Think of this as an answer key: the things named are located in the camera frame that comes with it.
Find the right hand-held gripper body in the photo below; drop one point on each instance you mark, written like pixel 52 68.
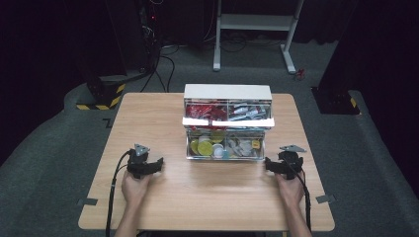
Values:
pixel 291 163

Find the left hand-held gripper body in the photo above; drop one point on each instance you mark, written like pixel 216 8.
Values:
pixel 140 163

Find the pile of red packets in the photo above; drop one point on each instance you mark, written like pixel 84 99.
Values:
pixel 206 111

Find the clear compartment storage box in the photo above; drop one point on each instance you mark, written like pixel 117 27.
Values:
pixel 227 92

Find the person's right hand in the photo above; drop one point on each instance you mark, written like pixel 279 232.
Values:
pixel 290 191

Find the person's left hand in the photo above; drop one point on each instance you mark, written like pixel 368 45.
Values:
pixel 135 191

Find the small yellow packet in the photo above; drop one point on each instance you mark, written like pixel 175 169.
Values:
pixel 256 144

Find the yellow-green round pod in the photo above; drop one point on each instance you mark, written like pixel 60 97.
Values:
pixel 205 148
pixel 194 146
pixel 217 135

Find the black floor tape mark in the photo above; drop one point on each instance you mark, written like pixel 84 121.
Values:
pixel 107 123

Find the white round creamer cup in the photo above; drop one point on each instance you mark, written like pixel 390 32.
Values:
pixel 218 151

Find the pile of silver packets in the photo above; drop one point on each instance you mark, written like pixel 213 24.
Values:
pixel 248 111

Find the black stand base yellow mark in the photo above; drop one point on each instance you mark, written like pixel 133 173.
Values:
pixel 336 102

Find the black yellow striped stand base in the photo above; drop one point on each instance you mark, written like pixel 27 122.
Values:
pixel 105 95

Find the small red floor object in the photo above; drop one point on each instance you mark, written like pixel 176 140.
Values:
pixel 299 74

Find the white metal stand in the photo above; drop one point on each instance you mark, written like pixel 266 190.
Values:
pixel 253 23

